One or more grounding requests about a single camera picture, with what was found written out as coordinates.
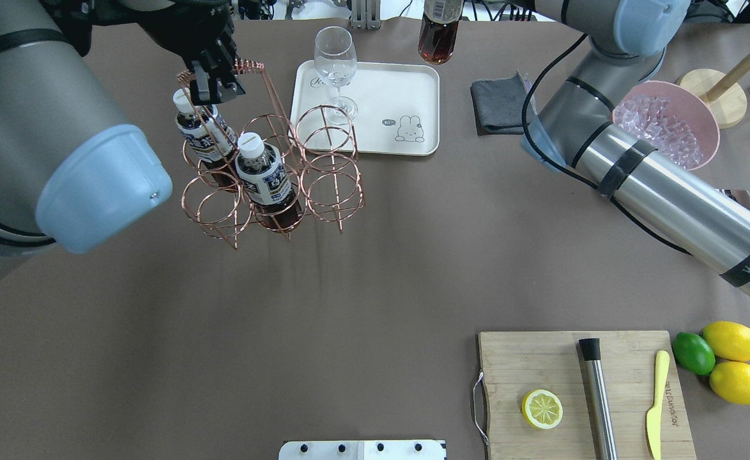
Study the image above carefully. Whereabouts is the grey folded cloth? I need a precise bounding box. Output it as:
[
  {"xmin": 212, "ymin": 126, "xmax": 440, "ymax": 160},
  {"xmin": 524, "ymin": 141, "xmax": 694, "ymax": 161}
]
[{"xmin": 470, "ymin": 71, "xmax": 531, "ymax": 135}]

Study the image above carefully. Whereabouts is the half lemon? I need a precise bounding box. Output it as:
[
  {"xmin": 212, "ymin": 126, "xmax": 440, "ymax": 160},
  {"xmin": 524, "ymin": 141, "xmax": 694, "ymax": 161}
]
[{"xmin": 521, "ymin": 389, "xmax": 563, "ymax": 430}]

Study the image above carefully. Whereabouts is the whole lemon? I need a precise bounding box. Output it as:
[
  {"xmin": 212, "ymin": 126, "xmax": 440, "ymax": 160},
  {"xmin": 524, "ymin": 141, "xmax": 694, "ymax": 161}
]
[
  {"xmin": 700, "ymin": 321, "xmax": 750, "ymax": 363},
  {"xmin": 708, "ymin": 361, "xmax": 750, "ymax": 405}
]

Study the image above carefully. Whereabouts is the wooden cup tree stand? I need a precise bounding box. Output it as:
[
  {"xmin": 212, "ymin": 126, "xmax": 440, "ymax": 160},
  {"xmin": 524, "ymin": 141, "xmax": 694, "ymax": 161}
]
[{"xmin": 676, "ymin": 53, "xmax": 750, "ymax": 129}]

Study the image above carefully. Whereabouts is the tea bottle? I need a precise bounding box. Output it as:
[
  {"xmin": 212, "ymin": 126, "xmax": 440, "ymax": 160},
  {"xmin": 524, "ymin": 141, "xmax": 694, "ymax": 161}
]
[
  {"xmin": 418, "ymin": 1, "xmax": 464, "ymax": 65},
  {"xmin": 172, "ymin": 88, "xmax": 238, "ymax": 192},
  {"xmin": 234, "ymin": 133, "xmax": 303, "ymax": 233}
]

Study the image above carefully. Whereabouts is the pink bowl of ice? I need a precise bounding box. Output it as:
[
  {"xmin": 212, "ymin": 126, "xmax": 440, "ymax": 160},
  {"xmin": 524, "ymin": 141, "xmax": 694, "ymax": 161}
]
[{"xmin": 612, "ymin": 80, "xmax": 721, "ymax": 170}]

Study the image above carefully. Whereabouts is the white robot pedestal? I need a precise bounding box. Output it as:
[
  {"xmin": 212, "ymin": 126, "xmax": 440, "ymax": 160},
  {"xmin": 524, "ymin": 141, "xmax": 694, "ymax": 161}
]
[{"xmin": 278, "ymin": 439, "xmax": 448, "ymax": 459}]

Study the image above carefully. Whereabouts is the whole lemon right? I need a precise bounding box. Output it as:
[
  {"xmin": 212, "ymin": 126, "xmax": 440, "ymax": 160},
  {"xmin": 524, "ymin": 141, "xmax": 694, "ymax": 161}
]
[{"xmin": 708, "ymin": 361, "xmax": 750, "ymax": 405}]

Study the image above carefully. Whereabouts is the green lime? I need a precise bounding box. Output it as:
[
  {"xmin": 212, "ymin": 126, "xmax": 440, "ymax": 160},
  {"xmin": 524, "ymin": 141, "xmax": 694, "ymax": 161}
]
[{"xmin": 671, "ymin": 332, "xmax": 716, "ymax": 376}]

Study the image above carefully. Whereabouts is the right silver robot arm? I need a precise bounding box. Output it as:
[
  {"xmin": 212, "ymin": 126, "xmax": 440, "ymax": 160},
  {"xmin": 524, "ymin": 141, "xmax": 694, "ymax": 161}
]
[{"xmin": 521, "ymin": 1, "xmax": 750, "ymax": 296}]

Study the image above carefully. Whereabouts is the wooden cutting board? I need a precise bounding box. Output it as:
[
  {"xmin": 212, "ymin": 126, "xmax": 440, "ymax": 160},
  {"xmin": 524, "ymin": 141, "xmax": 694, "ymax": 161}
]
[{"xmin": 477, "ymin": 331, "xmax": 671, "ymax": 459}]

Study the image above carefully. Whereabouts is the clear wine glass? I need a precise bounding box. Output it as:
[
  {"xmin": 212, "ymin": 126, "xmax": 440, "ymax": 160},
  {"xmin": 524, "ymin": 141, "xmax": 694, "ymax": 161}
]
[{"xmin": 314, "ymin": 26, "xmax": 358, "ymax": 125}]

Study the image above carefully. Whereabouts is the cream rabbit tray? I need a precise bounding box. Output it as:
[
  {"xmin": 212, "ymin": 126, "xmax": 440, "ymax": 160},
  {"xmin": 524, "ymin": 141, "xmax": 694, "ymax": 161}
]
[{"xmin": 290, "ymin": 61, "xmax": 440, "ymax": 155}]

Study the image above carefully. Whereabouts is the metal ice scoop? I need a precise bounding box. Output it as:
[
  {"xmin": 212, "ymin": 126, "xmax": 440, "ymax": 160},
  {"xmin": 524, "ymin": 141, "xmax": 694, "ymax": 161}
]
[{"xmin": 719, "ymin": 188, "xmax": 750, "ymax": 211}]

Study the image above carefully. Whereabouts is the tea bottle under handle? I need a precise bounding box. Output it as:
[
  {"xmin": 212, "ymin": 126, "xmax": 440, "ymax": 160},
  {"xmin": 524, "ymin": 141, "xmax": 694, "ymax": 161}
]
[{"xmin": 172, "ymin": 88, "xmax": 238, "ymax": 192}]

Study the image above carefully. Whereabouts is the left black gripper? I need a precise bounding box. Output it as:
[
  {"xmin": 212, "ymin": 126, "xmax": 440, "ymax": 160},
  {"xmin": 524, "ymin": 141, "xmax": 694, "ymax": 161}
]
[{"xmin": 62, "ymin": 1, "xmax": 246, "ymax": 107}]

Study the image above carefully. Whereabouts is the yellow plastic knife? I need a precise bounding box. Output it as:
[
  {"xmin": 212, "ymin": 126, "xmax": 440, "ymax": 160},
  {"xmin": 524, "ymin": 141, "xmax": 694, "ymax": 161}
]
[{"xmin": 645, "ymin": 349, "xmax": 670, "ymax": 459}]

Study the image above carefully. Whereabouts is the whole lemon left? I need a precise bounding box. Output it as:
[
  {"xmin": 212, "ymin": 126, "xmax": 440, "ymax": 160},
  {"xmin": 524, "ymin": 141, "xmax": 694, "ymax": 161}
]
[{"xmin": 700, "ymin": 321, "xmax": 750, "ymax": 363}]

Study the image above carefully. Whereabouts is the copper wire bottle basket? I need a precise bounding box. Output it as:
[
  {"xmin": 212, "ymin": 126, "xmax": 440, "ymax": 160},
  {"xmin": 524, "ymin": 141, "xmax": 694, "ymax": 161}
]
[{"xmin": 172, "ymin": 60, "xmax": 365, "ymax": 249}]

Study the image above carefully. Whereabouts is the aluminium frame post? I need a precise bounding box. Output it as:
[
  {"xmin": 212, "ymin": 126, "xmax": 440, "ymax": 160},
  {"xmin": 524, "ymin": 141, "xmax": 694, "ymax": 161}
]
[{"xmin": 347, "ymin": 0, "xmax": 383, "ymax": 30}]

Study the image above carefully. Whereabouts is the steel muddler black tip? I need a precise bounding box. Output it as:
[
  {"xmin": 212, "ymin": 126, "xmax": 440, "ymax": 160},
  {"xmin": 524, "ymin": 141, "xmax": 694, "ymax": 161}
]
[{"xmin": 578, "ymin": 337, "xmax": 618, "ymax": 459}]

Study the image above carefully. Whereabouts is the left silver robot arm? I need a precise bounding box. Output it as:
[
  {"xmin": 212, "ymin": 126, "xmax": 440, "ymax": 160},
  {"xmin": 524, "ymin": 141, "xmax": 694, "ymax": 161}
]
[{"xmin": 0, "ymin": 1, "xmax": 244, "ymax": 280}]

